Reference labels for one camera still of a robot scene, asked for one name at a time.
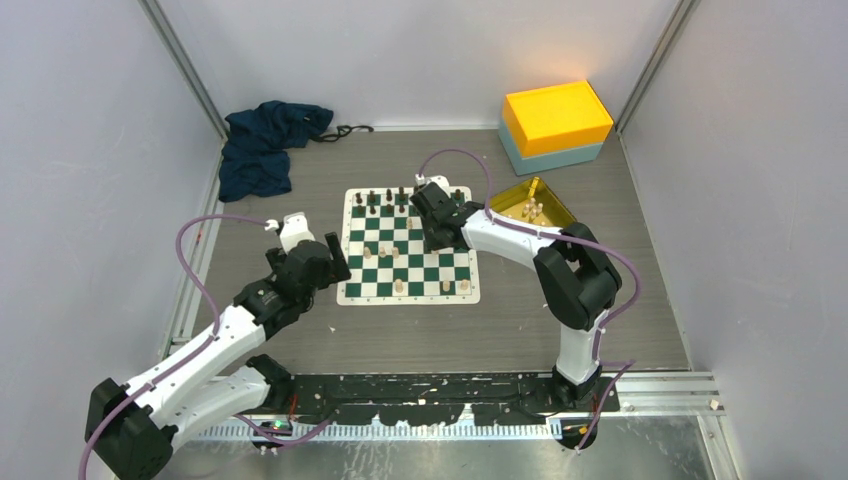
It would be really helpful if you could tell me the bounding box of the aluminium front rail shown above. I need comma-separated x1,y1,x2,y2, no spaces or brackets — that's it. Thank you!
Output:
198,419,562,441

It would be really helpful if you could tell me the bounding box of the dark blue cloth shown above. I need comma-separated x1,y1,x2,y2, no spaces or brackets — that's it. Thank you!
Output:
218,100,334,203

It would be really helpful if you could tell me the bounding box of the light blue box base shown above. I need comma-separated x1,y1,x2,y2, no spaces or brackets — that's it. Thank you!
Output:
498,120,604,176

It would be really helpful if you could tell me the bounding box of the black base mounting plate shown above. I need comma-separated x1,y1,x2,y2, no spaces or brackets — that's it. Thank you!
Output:
255,372,620,427

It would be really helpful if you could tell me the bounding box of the green white chess board mat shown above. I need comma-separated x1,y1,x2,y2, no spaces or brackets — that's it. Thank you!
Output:
336,187,481,307

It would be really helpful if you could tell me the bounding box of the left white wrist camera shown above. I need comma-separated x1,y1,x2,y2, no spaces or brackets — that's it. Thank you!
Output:
264,212,315,252

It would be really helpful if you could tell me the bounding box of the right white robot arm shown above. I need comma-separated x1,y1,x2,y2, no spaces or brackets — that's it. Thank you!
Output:
410,176,622,411

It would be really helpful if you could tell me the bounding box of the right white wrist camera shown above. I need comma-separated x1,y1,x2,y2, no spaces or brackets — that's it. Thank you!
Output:
414,173,451,193

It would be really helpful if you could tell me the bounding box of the gold metal tin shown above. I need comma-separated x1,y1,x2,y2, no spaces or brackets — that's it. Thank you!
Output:
490,176,577,228

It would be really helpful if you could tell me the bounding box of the yellow box lid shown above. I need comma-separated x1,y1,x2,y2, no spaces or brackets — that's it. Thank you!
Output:
502,80,613,157

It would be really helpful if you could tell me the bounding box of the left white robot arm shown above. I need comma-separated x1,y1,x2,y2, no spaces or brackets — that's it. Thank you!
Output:
78,232,351,479

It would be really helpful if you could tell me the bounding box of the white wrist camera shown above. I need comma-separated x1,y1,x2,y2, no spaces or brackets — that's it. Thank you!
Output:
264,212,315,252
414,173,451,193

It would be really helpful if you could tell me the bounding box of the black cord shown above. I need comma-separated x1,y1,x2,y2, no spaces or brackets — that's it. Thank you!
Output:
311,123,375,144

